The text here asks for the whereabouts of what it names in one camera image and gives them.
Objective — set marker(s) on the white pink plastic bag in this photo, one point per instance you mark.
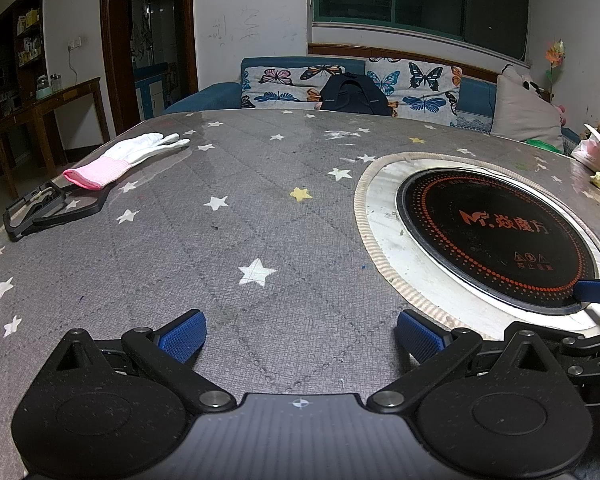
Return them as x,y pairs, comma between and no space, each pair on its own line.
585,152

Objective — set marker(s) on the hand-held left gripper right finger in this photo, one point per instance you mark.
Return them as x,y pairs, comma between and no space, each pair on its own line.
420,340

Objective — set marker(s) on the dark wooden door frame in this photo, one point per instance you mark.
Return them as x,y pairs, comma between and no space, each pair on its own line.
112,60

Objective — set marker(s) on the black backpack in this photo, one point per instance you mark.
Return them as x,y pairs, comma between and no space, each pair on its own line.
350,95

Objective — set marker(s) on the black round induction cooker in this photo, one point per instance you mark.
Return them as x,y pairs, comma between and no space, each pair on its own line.
480,260

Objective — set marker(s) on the green plastic bag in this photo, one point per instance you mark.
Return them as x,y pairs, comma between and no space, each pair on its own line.
545,144

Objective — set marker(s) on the blue sofa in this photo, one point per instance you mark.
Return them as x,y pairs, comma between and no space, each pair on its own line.
220,95

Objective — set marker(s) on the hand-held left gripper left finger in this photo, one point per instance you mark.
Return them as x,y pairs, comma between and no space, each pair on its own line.
182,337

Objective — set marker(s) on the white glove with pink cuff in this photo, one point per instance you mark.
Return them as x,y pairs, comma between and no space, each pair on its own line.
130,152

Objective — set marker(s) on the clear glass jar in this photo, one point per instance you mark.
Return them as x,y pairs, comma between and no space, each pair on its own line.
55,82

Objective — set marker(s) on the white wall socket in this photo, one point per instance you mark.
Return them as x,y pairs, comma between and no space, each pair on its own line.
75,43

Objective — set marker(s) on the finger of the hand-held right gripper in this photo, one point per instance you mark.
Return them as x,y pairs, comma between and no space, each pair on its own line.
595,291
595,342

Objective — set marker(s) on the pink plush toy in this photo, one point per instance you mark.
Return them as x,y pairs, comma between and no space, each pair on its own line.
561,115

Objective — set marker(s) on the wooden wall shelf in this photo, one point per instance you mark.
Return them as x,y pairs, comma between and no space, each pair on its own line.
27,25

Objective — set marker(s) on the blue cabinet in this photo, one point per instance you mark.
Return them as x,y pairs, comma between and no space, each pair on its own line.
150,90

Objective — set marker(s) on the wooden side table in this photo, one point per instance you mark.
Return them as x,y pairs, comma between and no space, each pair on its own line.
55,97

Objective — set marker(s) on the round metal cooker rim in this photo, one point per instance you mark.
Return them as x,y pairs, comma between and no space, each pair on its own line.
380,225

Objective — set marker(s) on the artificial flower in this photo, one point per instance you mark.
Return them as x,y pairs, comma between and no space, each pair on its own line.
555,55

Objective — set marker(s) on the grey pillow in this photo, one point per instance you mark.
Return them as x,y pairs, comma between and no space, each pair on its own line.
520,115

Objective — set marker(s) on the pale green jar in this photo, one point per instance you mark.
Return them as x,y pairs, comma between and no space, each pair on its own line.
42,87

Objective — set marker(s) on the panda plush toy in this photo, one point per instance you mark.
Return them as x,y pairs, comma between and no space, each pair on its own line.
530,82

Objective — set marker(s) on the black plastic frame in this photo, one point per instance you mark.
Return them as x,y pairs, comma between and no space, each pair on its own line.
75,214

